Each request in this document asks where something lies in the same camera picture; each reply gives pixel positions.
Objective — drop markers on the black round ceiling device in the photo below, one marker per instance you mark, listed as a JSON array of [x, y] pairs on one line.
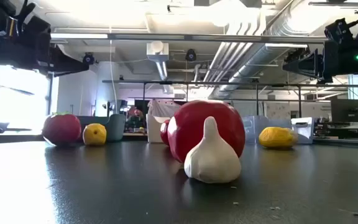
[[88, 58], [190, 55]]

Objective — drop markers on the black computer monitor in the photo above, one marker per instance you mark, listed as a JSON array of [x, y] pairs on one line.
[[349, 110]]

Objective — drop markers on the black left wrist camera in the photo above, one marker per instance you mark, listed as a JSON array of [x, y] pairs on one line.
[[39, 29]]

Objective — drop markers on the grey metal frame crossbar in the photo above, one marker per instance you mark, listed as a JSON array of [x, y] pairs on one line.
[[197, 38]]

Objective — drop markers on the black metal rack frame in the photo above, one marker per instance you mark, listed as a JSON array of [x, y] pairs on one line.
[[216, 83]]

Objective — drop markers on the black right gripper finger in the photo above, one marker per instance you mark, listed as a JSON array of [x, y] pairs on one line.
[[317, 79], [309, 63]]

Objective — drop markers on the white ceiling vent box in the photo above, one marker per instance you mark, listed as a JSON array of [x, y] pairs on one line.
[[157, 51]]

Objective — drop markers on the silver round air duct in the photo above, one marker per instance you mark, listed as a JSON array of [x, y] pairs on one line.
[[253, 65]]

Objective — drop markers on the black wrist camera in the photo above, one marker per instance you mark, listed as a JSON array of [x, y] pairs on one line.
[[337, 31], [39, 29]]

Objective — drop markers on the red tomato with green calyx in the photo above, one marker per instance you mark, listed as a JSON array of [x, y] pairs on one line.
[[61, 130]]

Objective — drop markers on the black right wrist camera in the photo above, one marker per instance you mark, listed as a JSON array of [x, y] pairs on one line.
[[337, 31]]

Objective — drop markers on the bright window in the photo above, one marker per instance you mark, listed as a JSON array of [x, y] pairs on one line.
[[20, 102]]

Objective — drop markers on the white garlic bulb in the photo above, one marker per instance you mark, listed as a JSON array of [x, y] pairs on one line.
[[211, 158]]

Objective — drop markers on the yellow lemon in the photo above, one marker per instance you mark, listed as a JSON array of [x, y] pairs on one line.
[[277, 137], [94, 134]]

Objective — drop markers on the white hanging cloth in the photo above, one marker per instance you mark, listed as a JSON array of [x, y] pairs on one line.
[[163, 109]]

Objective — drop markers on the white patterned cloth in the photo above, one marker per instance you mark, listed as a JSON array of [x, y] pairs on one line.
[[277, 111]]

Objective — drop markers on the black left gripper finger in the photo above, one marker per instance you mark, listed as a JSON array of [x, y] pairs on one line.
[[64, 60], [70, 72]]

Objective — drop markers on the white plastic basket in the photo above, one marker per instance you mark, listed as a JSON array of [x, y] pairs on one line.
[[154, 130]]

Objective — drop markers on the clear plastic basket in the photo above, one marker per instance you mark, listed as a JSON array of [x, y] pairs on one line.
[[253, 129]]

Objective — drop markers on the dark office desk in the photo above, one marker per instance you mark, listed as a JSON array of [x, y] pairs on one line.
[[346, 132]]

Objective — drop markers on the grey-blue plastic basket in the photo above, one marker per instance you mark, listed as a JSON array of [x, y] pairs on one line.
[[115, 127]]

